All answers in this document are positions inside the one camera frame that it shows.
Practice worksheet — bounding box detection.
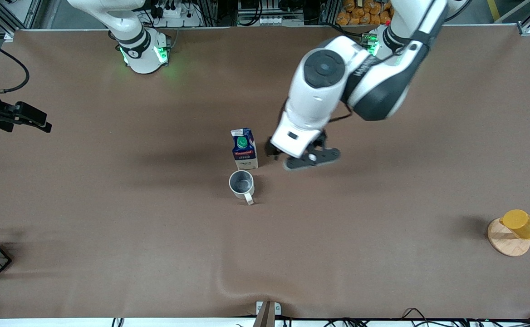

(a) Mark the yellow cup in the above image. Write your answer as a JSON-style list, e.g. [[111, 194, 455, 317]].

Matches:
[[500, 209, 530, 240]]

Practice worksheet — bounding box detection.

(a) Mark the black floor cable bundle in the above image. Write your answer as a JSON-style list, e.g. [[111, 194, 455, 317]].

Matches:
[[319, 308, 530, 327]]

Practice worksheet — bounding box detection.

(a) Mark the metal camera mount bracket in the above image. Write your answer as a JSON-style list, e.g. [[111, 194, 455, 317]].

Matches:
[[253, 301, 282, 327]]

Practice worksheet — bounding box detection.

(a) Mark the blue milk carton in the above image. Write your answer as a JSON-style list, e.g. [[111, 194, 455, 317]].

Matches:
[[230, 128, 259, 170]]

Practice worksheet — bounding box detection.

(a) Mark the cream mug with grey inside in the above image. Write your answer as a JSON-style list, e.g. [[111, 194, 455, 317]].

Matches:
[[228, 170, 256, 206]]

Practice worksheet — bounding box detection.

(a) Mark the white power strip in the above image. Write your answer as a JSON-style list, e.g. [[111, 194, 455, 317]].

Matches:
[[152, 0, 202, 28]]

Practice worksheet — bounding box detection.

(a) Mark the bag of orange buns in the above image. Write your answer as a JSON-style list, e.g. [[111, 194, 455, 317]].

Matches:
[[336, 0, 395, 26]]

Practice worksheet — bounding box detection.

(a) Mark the brown table cloth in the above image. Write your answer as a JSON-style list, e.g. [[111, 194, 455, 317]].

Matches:
[[0, 25, 530, 320]]

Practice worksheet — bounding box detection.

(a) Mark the wooden mug stand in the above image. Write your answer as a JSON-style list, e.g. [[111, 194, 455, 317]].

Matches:
[[487, 217, 530, 258]]

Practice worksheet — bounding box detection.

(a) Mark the white connector block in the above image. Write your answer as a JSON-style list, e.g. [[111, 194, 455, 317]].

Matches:
[[258, 15, 305, 27]]

